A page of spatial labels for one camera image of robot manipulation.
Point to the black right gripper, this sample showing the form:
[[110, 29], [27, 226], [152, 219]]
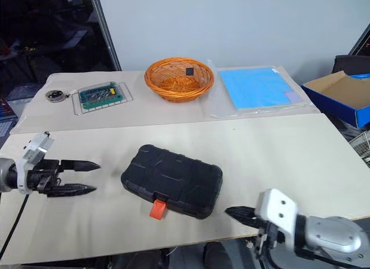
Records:
[[269, 237]]

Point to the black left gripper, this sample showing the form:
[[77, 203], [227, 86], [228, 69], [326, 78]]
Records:
[[43, 176]]

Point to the black hard case orange latch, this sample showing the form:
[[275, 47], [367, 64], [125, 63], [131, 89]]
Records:
[[173, 179]]

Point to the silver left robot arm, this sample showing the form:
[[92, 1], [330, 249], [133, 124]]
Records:
[[4, 175]]

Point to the red plastic latch clip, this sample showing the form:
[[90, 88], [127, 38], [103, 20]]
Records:
[[158, 209]]

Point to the dark rounded shape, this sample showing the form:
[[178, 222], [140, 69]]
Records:
[[216, 256]]

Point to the round metal tin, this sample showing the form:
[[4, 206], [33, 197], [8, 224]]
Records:
[[55, 95]]

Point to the green circuit board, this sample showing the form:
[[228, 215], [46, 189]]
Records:
[[99, 95]]

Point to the blue sheet in plastic sleeve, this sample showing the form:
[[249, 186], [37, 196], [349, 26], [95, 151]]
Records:
[[219, 111]]

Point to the blue sheet pack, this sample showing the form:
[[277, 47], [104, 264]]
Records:
[[254, 86]]

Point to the orange wicker basket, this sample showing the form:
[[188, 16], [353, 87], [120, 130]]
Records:
[[179, 86]]

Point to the blue cardboard box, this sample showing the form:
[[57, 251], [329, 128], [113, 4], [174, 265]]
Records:
[[332, 104]]

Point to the small black square chip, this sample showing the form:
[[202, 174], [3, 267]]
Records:
[[190, 71]]

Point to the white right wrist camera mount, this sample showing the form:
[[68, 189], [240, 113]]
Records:
[[274, 206]]

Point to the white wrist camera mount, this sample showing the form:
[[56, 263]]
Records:
[[37, 149], [274, 206]]

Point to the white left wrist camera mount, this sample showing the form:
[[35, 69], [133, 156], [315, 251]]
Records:
[[37, 149]]

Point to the grey metal frame post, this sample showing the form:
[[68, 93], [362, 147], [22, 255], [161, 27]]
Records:
[[105, 34]]

